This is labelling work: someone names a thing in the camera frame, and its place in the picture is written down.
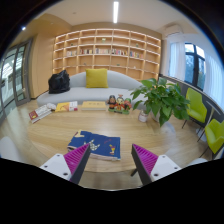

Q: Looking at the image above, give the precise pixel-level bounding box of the colourful figurine group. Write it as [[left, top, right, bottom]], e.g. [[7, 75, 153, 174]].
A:
[[106, 94, 133, 115]]

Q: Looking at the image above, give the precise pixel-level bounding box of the wooden wall shelf unit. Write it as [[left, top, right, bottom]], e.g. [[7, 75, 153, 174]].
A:
[[52, 28, 162, 81]]

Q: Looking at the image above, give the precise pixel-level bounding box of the flat yellow book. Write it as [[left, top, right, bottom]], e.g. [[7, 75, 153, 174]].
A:
[[81, 100, 108, 112]]

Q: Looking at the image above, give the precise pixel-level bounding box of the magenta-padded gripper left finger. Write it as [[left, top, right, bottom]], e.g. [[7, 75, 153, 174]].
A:
[[39, 143, 92, 185]]

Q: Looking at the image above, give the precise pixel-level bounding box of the long ceiling light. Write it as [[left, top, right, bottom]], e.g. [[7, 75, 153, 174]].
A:
[[112, 1, 120, 24]]

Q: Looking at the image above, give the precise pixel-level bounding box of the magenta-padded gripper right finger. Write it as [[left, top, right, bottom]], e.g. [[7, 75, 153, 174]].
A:
[[130, 143, 183, 186]]

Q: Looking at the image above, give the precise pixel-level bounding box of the yellow and red book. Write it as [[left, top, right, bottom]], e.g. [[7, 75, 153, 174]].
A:
[[55, 101, 79, 113]]

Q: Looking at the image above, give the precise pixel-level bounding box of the yellow cushion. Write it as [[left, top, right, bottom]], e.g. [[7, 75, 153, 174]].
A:
[[85, 68, 109, 89]]

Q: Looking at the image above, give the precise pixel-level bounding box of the grey curved sofa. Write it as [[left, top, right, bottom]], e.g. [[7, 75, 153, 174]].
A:
[[36, 69, 148, 108]]

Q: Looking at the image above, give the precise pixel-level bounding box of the white air conditioner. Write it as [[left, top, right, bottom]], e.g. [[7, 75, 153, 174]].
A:
[[163, 23, 184, 38]]

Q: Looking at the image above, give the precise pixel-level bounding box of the green potted plant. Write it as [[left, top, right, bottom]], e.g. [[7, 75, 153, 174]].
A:
[[130, 77, 191, 127]]

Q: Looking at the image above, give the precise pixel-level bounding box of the black bag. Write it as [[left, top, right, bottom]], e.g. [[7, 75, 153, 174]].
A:
[[47, 69, 71, 95]]

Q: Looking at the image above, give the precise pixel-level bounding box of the blue printed towel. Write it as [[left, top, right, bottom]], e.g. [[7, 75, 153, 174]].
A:
[[67, 130, 122, 162]]

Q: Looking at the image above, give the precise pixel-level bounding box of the glass door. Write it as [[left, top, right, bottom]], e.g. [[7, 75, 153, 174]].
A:
[[0, 38, 34, 121]]

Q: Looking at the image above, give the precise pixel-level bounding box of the small white labelled cup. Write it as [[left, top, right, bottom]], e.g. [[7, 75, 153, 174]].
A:
[[138, 110, 150, 123]]

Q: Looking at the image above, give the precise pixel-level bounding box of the dark-framed window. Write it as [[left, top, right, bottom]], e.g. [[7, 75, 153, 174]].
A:
[[183, 42, 207, 91]]

